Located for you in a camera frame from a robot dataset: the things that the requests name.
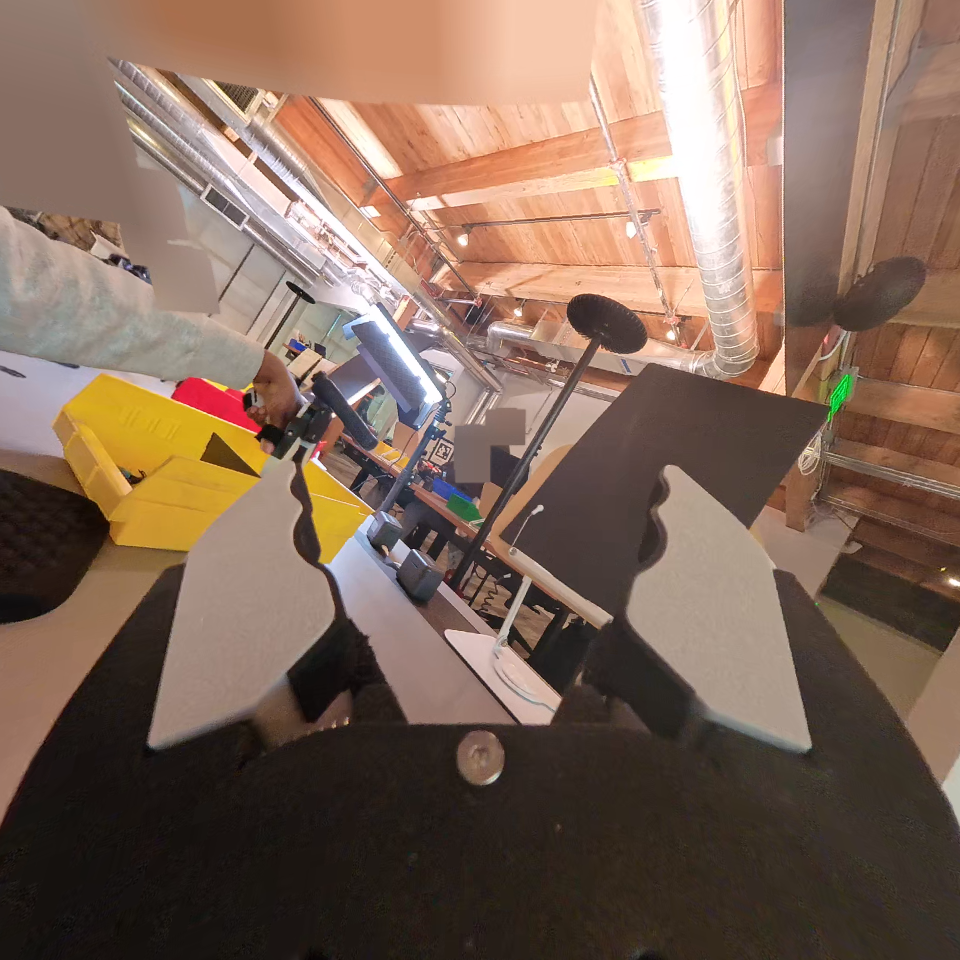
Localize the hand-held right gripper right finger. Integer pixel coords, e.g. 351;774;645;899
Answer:
588;465;813;755

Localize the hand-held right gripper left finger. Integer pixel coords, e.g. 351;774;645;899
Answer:
147;457;354;751

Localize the red plastic bin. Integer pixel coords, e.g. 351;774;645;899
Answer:
171;377;260;434

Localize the yellow plastic bin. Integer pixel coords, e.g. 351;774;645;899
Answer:
52;373;376;565

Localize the person's left forearm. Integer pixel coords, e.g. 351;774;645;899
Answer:
0;206;267;391

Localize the person's left hand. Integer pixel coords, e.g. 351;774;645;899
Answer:
249;351;306;430

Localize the LED light panel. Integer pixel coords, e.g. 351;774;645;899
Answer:
343;302;449;430

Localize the black pole with round disc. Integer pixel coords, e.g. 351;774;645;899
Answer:
264;282;316;352
450;294;650;594

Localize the black panel with wooden rim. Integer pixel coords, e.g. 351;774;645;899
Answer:
487;363;830;631

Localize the black dimpled foam cushion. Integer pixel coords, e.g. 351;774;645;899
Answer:
0;468;111;625

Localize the black round disc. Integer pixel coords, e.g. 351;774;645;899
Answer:
786;257;927;331

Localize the silver ventilation duct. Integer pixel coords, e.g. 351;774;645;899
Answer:
633;0;760;380

